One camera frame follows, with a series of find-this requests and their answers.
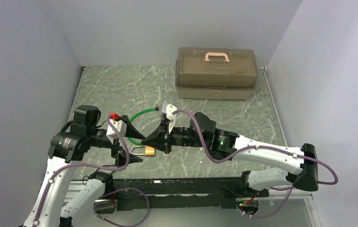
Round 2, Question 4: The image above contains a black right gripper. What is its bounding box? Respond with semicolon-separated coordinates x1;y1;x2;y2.
141;119;208;154

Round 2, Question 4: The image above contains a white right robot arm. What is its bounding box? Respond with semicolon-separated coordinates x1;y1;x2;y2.
141;112;319;196

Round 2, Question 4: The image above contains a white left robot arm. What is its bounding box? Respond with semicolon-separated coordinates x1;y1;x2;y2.
24;105;144;227

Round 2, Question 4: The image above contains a brass padlock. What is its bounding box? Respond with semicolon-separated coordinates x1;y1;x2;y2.
131;145;156;157

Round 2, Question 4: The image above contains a brown plastic toolbox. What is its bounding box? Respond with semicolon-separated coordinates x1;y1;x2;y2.
175;47;260;100

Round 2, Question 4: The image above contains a green cable lock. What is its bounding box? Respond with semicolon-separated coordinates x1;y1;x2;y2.
128;106;159;146

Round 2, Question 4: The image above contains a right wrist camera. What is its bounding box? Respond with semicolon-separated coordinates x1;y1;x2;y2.
158;101;177;134

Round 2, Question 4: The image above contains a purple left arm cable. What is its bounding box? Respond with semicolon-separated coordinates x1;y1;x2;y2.
32;116;150;227

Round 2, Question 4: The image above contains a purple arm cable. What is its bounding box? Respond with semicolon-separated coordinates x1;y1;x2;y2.
172;109;339;219
32;116;150;227

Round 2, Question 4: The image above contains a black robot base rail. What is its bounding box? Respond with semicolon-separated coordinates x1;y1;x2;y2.
98;177;269;211

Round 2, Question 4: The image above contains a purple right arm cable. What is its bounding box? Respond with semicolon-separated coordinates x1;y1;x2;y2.
172;109;339;219

